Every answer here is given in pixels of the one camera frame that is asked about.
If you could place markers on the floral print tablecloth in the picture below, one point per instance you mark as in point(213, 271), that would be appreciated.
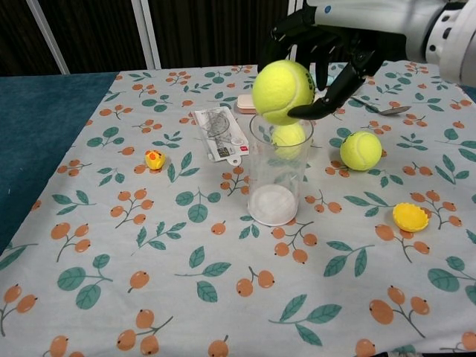
point(156, 260)

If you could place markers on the clear plastic measuring cup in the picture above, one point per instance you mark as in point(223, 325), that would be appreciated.
point(273, 178)

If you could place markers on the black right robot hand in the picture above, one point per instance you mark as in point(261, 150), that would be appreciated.
point(334, 41)

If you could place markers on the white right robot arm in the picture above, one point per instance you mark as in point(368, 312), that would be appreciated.
point(427, 26)

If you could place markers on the small yellow duck toy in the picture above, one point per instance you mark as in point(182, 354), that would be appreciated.
point(154, 160)

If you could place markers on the teal velvet table cover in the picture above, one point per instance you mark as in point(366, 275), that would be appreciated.
point(41, 122)

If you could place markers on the yellow tennis ball black lettering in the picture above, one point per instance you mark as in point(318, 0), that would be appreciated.
point(279, 91)

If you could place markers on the yellow tennis ball black logo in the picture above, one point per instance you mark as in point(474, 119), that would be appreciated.
point(360, 150)

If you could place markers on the metal spoon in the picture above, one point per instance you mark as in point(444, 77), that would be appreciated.
point(390, 110)

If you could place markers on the yellow flower-shaped mold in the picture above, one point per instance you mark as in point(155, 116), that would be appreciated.
point(409, 217)

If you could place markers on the packaged clear ruler set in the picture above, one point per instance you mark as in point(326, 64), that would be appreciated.
point(219, 134)

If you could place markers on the pink pencil case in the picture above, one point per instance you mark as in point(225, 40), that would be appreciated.
point(244, 104)

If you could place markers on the plain yellow tennis ball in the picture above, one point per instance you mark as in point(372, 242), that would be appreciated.
point(290, 143)

